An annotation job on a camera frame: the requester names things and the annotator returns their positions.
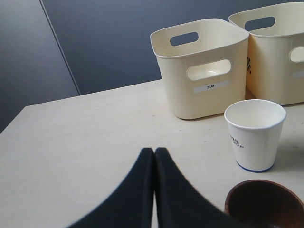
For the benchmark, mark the left cream plastic bin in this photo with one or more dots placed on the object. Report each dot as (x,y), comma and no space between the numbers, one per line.
(203,66)

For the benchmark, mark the cream plastic bin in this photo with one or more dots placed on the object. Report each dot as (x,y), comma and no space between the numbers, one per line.
(275,59)
(203,66)

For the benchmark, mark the middle cream plastic bin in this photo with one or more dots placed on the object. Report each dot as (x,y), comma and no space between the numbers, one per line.
(275,59)

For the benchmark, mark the brown wooden cup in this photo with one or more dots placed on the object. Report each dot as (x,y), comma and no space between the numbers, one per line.
(264,204)

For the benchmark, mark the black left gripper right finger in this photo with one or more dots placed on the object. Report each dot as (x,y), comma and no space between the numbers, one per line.
(179,204)

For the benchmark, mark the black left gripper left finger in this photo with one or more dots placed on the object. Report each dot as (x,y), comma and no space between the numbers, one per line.
(130,205)

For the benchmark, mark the white paper cup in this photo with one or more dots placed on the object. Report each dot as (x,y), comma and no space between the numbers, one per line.
(255,126)

